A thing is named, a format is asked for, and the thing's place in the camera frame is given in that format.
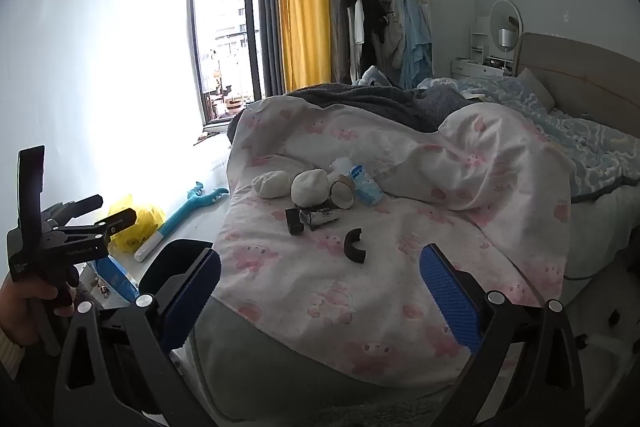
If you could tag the black white small box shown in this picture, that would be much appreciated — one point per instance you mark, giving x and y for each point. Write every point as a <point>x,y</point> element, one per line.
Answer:
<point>321,218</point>

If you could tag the white desk shelf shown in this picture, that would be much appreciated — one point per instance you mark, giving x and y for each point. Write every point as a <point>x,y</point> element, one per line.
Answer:
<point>479,42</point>

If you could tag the dark framed window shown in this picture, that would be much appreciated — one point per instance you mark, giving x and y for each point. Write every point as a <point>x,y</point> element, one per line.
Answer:
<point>225,32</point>

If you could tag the white hanging garment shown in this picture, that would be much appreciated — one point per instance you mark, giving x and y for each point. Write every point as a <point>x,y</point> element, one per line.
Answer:
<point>395,22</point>

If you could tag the white dresser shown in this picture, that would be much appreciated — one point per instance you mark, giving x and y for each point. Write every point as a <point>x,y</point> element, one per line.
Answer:
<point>472,68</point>

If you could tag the pink printed blanket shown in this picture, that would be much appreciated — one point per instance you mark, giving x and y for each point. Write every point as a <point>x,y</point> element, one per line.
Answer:
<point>400,217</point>

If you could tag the dark grey blanket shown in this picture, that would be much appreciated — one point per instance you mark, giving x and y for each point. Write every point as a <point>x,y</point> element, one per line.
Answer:
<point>360,99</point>

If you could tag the black trash bin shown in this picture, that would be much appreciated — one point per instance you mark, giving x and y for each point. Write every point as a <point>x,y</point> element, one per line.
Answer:
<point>170,257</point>

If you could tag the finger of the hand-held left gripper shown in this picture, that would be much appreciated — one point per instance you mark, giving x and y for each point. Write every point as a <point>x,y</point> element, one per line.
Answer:
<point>112,222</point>
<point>80,207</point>

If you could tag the black curved plastic piece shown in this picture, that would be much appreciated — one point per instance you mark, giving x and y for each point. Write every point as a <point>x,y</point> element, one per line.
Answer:
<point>354,249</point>

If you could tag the light blue hanging garment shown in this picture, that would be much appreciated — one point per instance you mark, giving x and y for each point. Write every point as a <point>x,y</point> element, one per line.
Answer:
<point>417,47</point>

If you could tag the grey pillow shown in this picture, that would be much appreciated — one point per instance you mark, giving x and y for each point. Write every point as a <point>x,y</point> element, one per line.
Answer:
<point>535,89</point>

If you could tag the light blue patterned quilt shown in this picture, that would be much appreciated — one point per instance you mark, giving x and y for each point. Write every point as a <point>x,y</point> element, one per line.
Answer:
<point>580,132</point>

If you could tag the person's left hand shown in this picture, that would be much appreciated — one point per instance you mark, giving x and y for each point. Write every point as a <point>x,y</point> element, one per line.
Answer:
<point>25,307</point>

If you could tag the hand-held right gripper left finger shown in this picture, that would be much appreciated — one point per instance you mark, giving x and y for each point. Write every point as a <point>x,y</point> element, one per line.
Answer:
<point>192,304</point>

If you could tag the clear plastic wrapper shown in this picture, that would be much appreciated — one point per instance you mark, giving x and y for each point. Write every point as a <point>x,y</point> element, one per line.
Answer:
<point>341,167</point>

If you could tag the blue and white packet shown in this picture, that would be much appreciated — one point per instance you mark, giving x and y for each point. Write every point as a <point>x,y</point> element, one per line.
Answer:
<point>366,187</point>

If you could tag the teal dinosaur plush toy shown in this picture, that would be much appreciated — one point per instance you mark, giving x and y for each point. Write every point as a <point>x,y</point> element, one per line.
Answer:
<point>172,219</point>

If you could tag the brown cardboard tape roll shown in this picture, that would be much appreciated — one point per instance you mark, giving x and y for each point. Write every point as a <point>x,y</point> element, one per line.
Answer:
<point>342,194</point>

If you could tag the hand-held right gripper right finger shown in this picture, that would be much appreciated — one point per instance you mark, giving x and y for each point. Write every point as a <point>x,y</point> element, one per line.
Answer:
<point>450,297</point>

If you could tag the blue pet food bag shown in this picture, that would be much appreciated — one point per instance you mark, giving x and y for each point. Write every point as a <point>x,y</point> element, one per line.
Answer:
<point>112,277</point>

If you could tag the yellow plastic bag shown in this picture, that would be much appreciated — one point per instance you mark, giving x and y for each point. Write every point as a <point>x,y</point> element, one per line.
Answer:
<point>142,219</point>

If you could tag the round white mirror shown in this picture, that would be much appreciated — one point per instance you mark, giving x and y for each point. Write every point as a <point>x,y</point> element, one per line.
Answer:
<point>505,14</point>

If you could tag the beige bed headboard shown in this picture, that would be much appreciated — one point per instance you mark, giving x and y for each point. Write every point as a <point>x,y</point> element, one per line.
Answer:
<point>585,72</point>

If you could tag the black hanging garment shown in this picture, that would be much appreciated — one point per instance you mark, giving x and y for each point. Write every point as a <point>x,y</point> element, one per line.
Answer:
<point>367,22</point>

